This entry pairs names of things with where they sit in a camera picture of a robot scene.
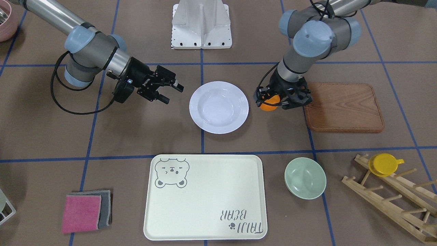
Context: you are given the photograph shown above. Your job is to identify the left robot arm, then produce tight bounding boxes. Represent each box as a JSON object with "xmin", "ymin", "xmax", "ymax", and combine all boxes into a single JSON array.
[{"xmin": 253, "ymin": 0, "xmax": 377, "ymax": 111}]

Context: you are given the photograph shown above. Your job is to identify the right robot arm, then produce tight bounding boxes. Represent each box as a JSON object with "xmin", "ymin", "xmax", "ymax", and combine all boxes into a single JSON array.
[{"xmin": 12, "ymin": 0, "xmax": 184, "ymax": 104}]

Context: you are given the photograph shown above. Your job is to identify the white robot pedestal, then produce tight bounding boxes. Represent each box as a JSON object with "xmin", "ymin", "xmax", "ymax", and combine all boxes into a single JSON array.
[{"xmin": 171, "ymin": 0, "xmax": 232, "ymax": 50}]

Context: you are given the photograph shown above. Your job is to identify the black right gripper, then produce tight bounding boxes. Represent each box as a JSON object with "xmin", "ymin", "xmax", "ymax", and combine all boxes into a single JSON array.
[{"xmin": 113, "ymin": 57, "xmax": 184, "ymax": 105}]

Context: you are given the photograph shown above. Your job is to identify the yellow mug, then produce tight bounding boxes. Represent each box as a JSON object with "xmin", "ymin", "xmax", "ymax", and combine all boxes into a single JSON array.
[{"xmin": 368, "ymin": 153, "xmax": 405, "ymax": 177}]

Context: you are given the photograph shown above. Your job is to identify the pink bowl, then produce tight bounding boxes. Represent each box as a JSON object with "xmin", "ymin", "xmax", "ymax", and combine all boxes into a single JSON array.
[{"xmin": 0, "ymin": 0, "xmax": 19, "ymax": 42}]

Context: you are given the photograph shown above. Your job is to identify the wooden dish rack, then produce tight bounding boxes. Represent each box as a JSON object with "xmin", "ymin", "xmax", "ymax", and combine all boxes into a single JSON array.
[{"xmin": 342, "ymin": 154, "xmax": 437, "ymax": 246}]

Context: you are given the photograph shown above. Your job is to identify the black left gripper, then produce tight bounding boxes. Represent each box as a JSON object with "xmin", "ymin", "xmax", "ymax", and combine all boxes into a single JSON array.
[{"xmin": 253, "ymin": 73, "xmax": 312, "ymax": 110}]

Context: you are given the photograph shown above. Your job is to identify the cream bear tray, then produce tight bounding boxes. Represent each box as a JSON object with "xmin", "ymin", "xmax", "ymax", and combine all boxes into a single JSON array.
[{"xmin": 143, "ymin": 154, "xmax": 268, "ymax": 241}]

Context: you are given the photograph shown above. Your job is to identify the white round plate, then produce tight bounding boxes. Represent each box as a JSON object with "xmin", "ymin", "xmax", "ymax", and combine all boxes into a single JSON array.
[{"xmin": 189, "ymin": 81, "xmax": 249, "ymax": 134}]

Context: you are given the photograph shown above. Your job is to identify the green bowl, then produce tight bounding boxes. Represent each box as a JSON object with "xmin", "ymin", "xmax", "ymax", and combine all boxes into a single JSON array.
[{"xmin": 284, "ymin": 157, "xmax": 327, "ymax": 200}]

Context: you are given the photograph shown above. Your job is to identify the pink and grey cloths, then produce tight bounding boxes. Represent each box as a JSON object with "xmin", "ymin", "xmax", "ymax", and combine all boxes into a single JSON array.
[{"xmin": 61, "ymin": 190, "xmax": 111, "ymax": 234}]

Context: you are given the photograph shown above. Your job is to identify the brown wooden tray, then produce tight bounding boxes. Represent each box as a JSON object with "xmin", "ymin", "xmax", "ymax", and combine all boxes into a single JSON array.
[{"xmin": 304, "ymin": 83, "xmax": 384, "ymax": 133}]

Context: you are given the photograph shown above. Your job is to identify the orange fruit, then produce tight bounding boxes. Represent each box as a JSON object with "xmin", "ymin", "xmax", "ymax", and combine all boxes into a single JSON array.
[{"xmin": 260, "ymin": 95, "xmax": 281, "ymax": 111}]

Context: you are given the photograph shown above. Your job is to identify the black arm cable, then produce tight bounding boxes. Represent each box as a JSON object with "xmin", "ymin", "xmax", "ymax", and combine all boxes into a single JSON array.
[{"xmin": 51, "ymin": 51, "xmax": 118, "ymax": 115}]

